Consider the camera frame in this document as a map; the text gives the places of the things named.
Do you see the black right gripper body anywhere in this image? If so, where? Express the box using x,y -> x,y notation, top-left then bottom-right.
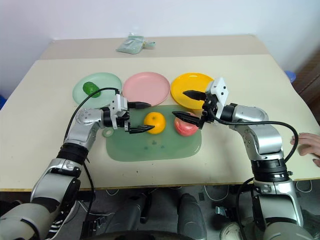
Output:
200,91 -> 221,126

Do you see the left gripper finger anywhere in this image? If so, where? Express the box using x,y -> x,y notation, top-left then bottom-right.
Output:
128,124 -> 156,135
127,101 -> 152,111

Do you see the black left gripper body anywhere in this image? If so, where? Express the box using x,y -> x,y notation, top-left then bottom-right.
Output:
116,101 -> 133,134

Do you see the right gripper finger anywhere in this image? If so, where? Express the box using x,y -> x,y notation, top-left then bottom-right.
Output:
182,90 -> 207,102
172,111 -> 205,130

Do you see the yellow plate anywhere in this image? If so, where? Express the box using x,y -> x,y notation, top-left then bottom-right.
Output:
170,72 -> 216,111

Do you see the pink plate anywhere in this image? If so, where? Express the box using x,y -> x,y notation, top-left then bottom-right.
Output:
122,71 -> 172,107

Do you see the green plate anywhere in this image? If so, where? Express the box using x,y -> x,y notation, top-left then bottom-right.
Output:
72,71 -> 124,110

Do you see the person's bare hand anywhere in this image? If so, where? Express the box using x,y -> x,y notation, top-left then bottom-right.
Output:
289,132 -> 320,168

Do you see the pink peach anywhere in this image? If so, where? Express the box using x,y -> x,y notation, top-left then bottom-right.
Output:
173,112 -> 200,137

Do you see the orange fruit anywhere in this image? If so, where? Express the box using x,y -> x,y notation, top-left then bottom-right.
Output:
143,111 -> 167,135

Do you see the translucent green mat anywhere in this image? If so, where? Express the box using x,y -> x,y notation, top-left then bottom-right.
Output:
105,104 -> 203,162

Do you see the green pepper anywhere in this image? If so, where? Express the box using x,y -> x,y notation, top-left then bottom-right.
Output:
82,81 -> 102,99

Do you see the mint green plastic bag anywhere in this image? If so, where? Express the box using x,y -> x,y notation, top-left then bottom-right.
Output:
115,32 -> 157,55

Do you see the blue plastic stool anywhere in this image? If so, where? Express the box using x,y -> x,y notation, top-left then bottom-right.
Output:
283,70 -> 298,84

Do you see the metal caster wheel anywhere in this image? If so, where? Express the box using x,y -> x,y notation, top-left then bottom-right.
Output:
89,216 -> 111,233
215,205 -> 233,217

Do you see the brown wooden furniture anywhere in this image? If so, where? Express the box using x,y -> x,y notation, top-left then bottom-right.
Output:
290,49 -> 320,114

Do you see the black white striped shoe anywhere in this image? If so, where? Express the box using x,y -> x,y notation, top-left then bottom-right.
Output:
44,199 -> 79,240

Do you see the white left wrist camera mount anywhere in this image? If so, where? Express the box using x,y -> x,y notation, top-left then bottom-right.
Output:
109,93 -> 129,130

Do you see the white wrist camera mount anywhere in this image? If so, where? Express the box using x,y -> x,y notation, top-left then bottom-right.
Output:
204,77 -> 231,120
109,93 -> 129,130

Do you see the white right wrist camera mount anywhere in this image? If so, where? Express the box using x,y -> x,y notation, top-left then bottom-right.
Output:
204,77 -> 231,120

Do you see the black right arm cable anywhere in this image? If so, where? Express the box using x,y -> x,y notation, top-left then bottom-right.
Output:
207,107 -> 301,240

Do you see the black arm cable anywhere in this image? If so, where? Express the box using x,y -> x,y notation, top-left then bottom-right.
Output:
207,107 -> 301,240
63,87 -> 124,223

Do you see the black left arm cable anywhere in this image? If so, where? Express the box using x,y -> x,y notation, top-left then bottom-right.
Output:
63,87 -> 124,223

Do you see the white floor cable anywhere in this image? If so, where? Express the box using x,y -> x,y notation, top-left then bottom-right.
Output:
203,184 -> 229,202
295,179 -> 314,194

